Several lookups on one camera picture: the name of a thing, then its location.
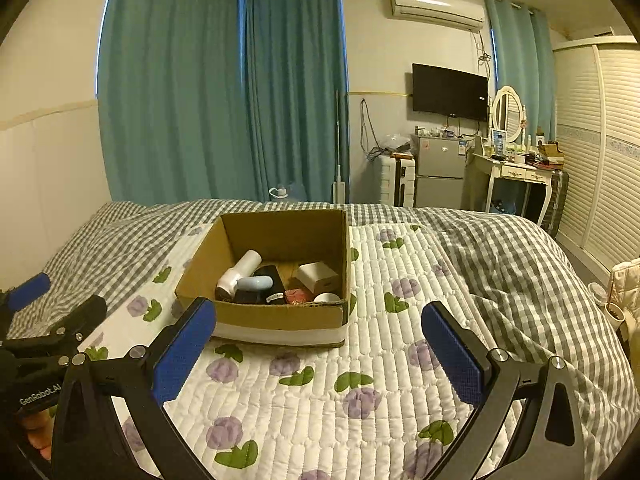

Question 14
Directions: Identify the white red spray bottle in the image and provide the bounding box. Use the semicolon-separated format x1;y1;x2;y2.
314;292;342;304

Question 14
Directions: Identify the long black box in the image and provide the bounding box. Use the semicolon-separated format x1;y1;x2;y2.
254;264;286;304

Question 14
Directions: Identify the white dressing table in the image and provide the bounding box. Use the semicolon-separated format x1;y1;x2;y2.
465;154;553;226

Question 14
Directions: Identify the light blue tube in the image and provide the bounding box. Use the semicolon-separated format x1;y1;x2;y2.
236;275;273;292

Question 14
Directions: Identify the white air conditioner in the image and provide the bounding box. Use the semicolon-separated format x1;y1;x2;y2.
390;0;485;30

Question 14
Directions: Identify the white louvered wardrobe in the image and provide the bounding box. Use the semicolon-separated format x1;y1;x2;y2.
554;36;639;272

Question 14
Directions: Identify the grey checkered bedspread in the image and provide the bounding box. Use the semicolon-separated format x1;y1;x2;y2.
9;200;639;479

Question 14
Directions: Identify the large teal curtain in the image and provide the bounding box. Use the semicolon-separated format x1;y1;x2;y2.
96;0;349;205

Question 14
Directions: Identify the oval vanity mirror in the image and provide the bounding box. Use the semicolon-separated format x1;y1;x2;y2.
489;86;526;143

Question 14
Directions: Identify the white handheld device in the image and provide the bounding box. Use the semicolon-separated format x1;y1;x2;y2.
215;249;262;301

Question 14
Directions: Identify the cream quilted bag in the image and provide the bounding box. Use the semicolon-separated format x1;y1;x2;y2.
588;258;640;335

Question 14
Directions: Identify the teal curtain by wardrobe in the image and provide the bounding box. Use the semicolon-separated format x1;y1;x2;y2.
485;0;556;141

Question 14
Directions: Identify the silver mini fridge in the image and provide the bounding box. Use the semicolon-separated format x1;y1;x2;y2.
413;136;468;209

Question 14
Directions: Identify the clear water jug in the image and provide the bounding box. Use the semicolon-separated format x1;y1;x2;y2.
268;182;306;203

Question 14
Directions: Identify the brown cardboard box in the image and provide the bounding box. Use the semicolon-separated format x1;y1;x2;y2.
175;209;350;347

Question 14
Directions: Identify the pink small box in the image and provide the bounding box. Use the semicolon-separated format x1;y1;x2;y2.
284;287;314;304

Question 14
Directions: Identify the black wall television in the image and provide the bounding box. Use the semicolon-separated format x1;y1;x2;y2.
412;63;488;122

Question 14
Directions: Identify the white floral quilted mat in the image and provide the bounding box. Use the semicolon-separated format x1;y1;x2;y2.
74;221;526;480

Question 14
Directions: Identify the white suitcase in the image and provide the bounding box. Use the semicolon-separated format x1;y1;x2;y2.
373;153;416;207

